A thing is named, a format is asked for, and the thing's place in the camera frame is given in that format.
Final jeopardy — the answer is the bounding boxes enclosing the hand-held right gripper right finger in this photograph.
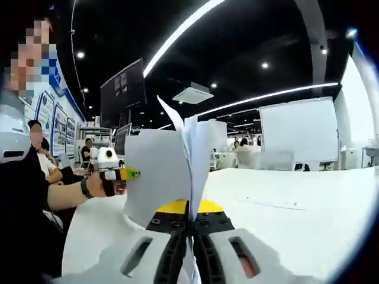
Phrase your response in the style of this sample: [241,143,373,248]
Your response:
[192,199,323,284]

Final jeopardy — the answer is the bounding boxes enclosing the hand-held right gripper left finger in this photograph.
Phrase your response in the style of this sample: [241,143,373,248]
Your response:
[54,198,190,284]

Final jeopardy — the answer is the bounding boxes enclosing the person's left hand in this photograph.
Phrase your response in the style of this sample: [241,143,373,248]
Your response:
[87,171,126,199]

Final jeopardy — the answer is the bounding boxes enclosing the computer monitor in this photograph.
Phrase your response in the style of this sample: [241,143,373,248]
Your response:
[114,123,133,156]

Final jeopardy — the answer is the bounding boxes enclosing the black wrist band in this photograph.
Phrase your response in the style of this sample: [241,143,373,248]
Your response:
[80,179,95,199]

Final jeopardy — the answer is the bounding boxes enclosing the hanging dark display screen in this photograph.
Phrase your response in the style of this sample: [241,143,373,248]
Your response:
[99,57,148,127]

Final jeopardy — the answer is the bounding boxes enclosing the white table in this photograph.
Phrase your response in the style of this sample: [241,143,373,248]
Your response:
[60,166,379,280]

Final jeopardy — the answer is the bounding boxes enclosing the frosted desk divider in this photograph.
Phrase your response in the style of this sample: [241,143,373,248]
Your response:
[254,150,294,171]

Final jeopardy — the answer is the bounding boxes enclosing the white chest-worn device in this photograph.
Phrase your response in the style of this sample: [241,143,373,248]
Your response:
[0,103,33,164]

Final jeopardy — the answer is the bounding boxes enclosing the ceiling air conditioner vent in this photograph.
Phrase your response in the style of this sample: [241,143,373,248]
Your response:
[171,82,214,104]

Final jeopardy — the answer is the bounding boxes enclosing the large whiteboard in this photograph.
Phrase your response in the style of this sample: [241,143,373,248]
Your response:
[259,96,340,163]

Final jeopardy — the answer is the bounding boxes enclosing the curved ceiling strip light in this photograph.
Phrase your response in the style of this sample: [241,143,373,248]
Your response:
[143,0,226,78]
[195,82,339,118]

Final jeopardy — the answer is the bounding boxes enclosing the wall posters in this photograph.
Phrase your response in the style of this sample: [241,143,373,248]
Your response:
[38,88,78,157]

